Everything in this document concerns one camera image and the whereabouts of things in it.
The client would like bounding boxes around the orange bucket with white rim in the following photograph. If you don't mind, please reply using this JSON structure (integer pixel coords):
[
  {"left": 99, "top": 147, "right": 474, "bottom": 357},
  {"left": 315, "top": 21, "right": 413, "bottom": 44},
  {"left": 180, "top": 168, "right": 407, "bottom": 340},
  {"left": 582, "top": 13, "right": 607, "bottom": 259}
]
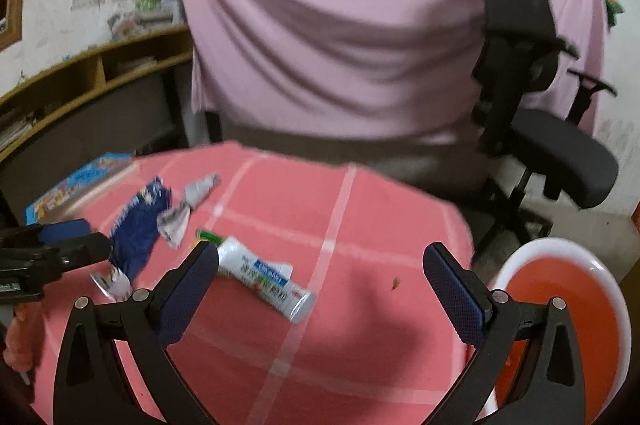
[{"left": 480, "top": 237, "right": 632, "bottom": 425}]

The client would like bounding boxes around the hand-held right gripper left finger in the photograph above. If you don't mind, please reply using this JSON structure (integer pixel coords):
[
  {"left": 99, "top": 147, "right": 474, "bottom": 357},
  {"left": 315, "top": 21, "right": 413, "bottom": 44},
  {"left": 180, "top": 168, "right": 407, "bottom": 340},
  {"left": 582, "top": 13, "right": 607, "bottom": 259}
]
[{"left": 52, "top": 241, "right": 221, "bottom": 425}]

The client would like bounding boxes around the blue foil wrapper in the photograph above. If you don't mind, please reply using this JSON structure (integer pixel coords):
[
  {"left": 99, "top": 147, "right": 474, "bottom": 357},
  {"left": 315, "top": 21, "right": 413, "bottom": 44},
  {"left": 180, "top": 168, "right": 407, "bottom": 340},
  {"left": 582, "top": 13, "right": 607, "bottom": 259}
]
[{"left": 89, "top": 176, "right": 172, "bottom": 302}]

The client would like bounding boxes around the stack of books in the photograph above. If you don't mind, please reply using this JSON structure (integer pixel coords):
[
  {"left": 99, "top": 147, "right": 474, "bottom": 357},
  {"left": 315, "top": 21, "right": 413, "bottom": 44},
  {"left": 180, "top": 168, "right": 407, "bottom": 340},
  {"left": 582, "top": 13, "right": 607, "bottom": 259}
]
[{"left": 107, "top": 7, "right": 183, "bottom": 40}]

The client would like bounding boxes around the white toothpaste tube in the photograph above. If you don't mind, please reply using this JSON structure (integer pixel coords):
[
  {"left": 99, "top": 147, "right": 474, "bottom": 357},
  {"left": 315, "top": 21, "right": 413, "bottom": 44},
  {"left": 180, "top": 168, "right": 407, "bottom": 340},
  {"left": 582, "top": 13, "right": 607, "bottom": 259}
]
[{"left": 196, "top": 229, "right": 318, "bottom": 323}]

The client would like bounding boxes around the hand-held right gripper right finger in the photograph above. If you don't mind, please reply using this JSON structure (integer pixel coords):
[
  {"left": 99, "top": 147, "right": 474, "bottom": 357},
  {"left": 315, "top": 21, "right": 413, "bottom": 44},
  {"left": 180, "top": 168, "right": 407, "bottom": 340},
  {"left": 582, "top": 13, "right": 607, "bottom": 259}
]
[{"left": 422, "top": 242, "right": 586, "bottom": 425}]

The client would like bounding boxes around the wooden shelf desk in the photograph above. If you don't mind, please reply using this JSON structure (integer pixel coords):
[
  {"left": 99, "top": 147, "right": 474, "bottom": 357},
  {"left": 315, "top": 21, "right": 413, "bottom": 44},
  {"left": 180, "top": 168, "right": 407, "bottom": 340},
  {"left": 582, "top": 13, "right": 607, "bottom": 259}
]
[{"left": 0, "top": 22, "right": 193, "bottom": 226}]

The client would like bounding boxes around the small pile of papers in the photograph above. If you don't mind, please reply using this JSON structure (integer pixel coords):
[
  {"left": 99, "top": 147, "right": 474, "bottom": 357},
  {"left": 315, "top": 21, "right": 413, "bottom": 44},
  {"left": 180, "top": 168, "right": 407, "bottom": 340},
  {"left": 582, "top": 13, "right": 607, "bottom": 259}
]
[{"left": 117, "top": 55, "right": 161, "bottom": 74}]

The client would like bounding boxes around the black office chair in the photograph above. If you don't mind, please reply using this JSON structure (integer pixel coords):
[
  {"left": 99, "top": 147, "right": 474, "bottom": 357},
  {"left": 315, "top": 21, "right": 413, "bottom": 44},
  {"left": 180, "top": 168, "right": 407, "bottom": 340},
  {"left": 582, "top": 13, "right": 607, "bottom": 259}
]
[{"left": 467, "top": 0, "right": 621, "bottom": 266}]

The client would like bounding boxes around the pink checked tablecloth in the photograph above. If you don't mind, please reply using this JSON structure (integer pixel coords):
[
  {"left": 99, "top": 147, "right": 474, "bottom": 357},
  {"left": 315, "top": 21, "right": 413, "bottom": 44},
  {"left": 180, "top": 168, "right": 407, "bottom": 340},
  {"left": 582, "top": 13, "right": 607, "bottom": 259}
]
[{"left": 30, "top": 140, "right": 476, "bottom": 425}]

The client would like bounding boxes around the pink hanging sheet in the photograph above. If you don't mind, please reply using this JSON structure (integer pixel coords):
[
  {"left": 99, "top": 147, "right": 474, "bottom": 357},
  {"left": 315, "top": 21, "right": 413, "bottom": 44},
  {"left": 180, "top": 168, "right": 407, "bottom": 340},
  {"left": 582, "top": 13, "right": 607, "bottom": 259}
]
[{"left": 170, "top": 0, "right": 608, "bottom": 146}]

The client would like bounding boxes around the stack of papers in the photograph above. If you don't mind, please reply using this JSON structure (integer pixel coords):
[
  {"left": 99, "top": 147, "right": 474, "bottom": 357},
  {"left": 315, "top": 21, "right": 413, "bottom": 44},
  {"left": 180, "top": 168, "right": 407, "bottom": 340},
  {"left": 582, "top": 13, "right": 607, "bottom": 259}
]
[{"left": 0, "top": 107, "right": 38, "bottom": 150}]

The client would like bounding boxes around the silver wrapper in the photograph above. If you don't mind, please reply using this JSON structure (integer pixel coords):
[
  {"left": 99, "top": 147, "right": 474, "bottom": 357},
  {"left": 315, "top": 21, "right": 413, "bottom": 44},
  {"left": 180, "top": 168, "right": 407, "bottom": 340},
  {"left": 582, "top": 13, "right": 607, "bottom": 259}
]
[
  {"left": 156, "top": 201, "right": 193, "bottom": 248},
  {"left": 185, "top": 173, "right": 222, "bottom": 206}
]

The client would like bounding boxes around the blue picture book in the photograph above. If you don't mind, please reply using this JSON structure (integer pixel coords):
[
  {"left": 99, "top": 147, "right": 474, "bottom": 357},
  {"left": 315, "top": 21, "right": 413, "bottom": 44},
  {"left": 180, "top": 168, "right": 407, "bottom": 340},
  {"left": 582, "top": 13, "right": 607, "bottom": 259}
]
[{"left": 26, "top": 152, "right": 136, "bottom": 226}]

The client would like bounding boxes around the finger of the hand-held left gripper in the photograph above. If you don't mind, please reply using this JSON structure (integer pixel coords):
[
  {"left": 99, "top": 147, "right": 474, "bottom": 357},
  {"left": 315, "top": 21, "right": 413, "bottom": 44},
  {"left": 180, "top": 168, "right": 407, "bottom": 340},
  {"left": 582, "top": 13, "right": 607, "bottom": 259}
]
[
  {"left": 0, "top": 219, "right": 93, "bottom": 251},
  {"left": 37, "top": 232, "right": 113, "bottom": 278}
]

